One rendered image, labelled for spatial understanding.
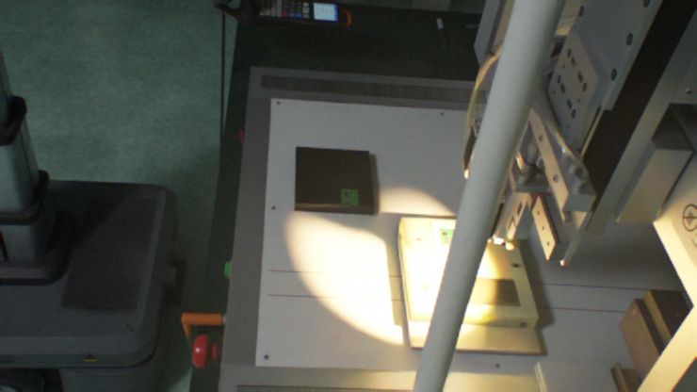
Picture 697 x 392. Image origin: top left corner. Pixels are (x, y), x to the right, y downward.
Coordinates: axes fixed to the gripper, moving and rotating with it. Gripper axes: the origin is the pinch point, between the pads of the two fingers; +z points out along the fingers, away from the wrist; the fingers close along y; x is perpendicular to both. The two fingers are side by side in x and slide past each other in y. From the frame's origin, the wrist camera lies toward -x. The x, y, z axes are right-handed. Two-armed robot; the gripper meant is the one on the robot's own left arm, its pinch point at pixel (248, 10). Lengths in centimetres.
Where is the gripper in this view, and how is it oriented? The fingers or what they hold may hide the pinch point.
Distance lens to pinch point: 147.3
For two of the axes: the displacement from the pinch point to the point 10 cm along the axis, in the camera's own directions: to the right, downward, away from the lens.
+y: -0.4, -6.8, 7.3
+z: 4.1, 6.6, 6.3
